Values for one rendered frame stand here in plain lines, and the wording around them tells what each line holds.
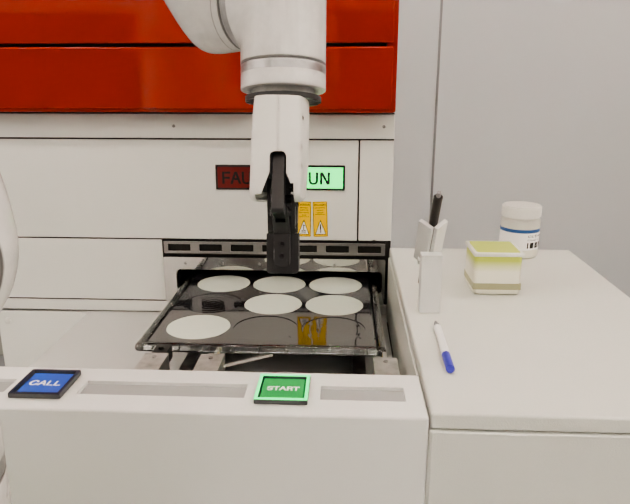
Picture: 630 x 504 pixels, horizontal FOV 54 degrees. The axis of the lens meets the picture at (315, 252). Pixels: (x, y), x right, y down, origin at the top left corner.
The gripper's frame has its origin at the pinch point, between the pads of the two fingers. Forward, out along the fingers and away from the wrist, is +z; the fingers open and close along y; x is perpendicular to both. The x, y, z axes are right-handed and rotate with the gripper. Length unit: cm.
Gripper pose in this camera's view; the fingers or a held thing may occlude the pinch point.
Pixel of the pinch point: (283, 253)
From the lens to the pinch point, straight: 62.5
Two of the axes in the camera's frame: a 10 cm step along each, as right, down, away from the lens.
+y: -0.5, 0.8, -10.0
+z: 0.0, 10.0, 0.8
